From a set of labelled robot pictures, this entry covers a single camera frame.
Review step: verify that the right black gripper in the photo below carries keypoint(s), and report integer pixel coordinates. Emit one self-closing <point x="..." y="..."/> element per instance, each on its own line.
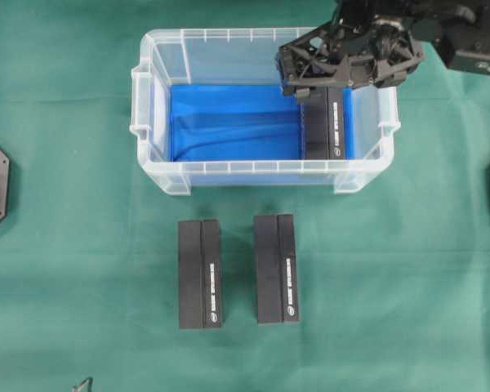
<point x="337" y="54"/>

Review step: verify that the black camera box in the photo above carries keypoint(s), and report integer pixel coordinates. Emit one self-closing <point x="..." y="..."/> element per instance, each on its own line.
<point x="324" y="125"/>
<point x="200" y="278"/>
<point x="276" y="269"/>

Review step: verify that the clear plastic storage case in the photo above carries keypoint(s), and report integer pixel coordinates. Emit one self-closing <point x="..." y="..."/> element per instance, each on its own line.
<point x="242" y="56"/>

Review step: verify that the blue liner sheet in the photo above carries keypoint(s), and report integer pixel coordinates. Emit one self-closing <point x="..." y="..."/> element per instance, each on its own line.
<point x="241" y="123"/>

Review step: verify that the green table cloth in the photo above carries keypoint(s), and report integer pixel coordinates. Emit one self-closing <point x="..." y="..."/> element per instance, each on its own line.
<point x="393" y="281"/>

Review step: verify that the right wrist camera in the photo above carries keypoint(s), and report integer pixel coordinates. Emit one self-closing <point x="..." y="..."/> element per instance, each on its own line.
<point x="465" y="52"/>

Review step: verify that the small metal bracket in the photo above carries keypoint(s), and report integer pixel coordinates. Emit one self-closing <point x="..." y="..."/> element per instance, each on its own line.
<point x="83" y="386"/>

